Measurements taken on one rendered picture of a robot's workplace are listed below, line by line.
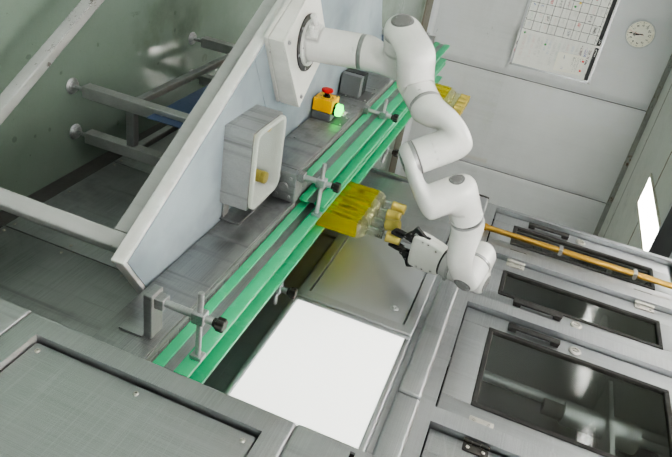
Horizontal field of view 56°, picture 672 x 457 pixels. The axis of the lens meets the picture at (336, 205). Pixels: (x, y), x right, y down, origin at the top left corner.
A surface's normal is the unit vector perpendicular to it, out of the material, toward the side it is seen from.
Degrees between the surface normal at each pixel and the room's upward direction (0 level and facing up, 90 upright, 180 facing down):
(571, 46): 90
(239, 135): 90
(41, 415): 90
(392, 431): 90
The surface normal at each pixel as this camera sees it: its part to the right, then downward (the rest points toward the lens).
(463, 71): -0.35, 0.44
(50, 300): 0.15, -0.85
